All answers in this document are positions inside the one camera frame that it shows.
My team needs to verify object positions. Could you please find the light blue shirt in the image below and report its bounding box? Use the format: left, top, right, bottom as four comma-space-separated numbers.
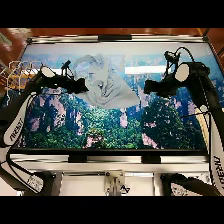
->
72, 52, 141, 110

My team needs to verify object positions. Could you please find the black cable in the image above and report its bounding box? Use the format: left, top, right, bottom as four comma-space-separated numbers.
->
172, 46, 198, 66

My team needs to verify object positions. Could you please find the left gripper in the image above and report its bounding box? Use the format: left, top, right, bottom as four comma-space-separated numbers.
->
64, 76, 90, 95

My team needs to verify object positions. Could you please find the silver frame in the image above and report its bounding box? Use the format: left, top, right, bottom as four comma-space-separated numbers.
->
0, 34, 214, 197

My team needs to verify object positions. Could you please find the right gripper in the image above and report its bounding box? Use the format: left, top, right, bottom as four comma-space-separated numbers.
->
143, 79, 170, 99

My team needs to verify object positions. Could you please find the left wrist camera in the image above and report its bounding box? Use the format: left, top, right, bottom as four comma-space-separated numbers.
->
61, 59, 75, 80

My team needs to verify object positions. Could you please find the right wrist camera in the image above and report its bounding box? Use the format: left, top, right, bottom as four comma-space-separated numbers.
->
163, 50, 178, 76

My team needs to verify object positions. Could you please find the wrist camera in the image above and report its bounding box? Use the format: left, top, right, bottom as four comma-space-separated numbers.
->
61, 59, 75, 80
163, 50, 178, 76

